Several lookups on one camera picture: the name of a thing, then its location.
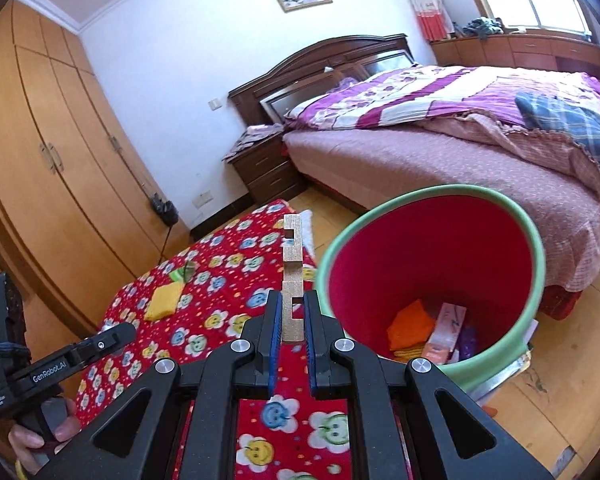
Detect orange wooden wardrobe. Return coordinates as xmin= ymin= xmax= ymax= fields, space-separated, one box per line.
xmin=0 ymin=0 xmax=189 ymax=336

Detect beige cardboard strip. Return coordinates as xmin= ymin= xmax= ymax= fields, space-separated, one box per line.
xmin=282 ymin=214 xmax=304 ymax=344

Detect long wooden low cabinet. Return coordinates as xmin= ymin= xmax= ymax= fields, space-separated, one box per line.
xmin=430 ymin=34 xmax=600 ymax=81

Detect red smiley flower quilt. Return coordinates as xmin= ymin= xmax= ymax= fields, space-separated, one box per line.
xmin=76 ymin=200 xmax=352 ymax=479

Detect black bag on wardrobe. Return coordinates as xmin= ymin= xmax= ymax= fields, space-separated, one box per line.
xmin=149 ymin=193 xmax=180 ymax=228

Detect purple white floral duvet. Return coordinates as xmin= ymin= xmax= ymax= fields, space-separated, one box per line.
xmin=284 ymin=65 xmax=600 ymax=130

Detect dark wooden bed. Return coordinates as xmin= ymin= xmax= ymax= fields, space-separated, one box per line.
xmin=228 ymin=35 xmax=600 ymax=320

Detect red bin with green rim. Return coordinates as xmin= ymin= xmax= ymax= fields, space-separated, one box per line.
xmin=314 ymin=184 xmax=546 ymax=391

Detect pink cloth on nightstand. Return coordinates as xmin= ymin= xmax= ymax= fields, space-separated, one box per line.
xmin=222 ymin=124 xmax=284 ymax=162

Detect green paper wrapper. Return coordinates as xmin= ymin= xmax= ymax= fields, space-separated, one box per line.
xmin=169 ymin=260 xmax=199 ymax=284

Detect pink frilled bedspread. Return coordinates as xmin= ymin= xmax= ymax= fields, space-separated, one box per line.
xmin=422 ymin=112 xmax=600 ymax=201

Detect person's left hand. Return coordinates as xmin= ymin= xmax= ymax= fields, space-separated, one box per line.
xmin=8 ymin=399 xmax=80 ymax=474

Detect yellow foam net pad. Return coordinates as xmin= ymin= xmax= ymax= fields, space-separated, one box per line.
xmin=144 ymin=281 xmax=185 ymax=322

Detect pink box in bin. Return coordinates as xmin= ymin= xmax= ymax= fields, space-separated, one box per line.
xmin=422 ymin=302 xmax=467 ymax=365

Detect dark wooden nightstand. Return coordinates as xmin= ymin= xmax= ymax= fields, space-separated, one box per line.
xmin=227 ymin=133 xmax=308 ymax=205

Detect blue plaid pillow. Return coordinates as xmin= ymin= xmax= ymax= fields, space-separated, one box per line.
xmin=515 ymin=92 xmax=600 ymax=165

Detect teal clothes on cabinet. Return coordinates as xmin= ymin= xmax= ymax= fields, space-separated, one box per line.
xmin=454 ymin=16 xmax=505 ymax=41

